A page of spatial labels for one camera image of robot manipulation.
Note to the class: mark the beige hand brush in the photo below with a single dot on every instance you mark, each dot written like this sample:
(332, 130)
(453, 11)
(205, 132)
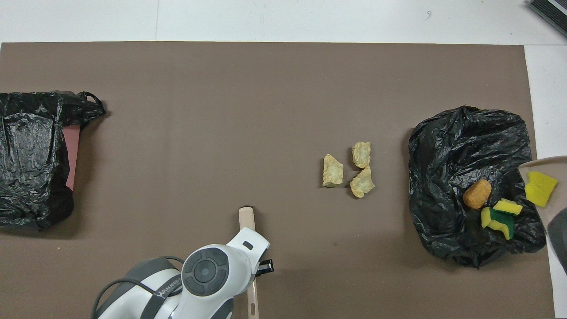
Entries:
(247, 219)

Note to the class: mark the beige foam chunk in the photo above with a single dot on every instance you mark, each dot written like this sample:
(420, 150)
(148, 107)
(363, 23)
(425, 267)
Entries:
(362, 182)
(361, 155)
(332, 172)

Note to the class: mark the brown cork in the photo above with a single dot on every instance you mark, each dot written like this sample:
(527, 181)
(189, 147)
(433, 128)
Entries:
(477, 195)

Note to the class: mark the yellow green sponge piece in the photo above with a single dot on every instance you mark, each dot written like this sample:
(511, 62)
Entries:
(500, 223)

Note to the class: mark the small yellow sponge wedge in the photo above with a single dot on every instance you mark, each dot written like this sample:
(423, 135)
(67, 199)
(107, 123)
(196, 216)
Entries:
(508, 207)

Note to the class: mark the large yellow sponge piece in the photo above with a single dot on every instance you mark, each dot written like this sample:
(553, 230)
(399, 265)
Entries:
(540, 188)

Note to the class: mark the beige plastic dustpan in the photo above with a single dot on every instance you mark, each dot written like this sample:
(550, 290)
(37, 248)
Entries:
(538, 166)

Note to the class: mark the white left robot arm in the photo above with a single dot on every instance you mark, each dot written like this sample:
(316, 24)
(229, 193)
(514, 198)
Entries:
(208, 274)

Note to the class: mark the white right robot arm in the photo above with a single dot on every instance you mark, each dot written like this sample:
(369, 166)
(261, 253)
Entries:
(560, 243)

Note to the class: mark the pink bin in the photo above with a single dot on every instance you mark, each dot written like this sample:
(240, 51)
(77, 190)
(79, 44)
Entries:
(73, 155)

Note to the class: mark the brown table mat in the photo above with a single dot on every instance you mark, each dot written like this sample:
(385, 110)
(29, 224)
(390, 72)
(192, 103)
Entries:
(221, 110)

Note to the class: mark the left black plastic bag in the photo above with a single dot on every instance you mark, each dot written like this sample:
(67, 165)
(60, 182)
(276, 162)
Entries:
(443, 177)

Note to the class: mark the dark ribbed object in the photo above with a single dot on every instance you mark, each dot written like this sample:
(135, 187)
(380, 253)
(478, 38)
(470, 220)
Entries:
(551, 15)

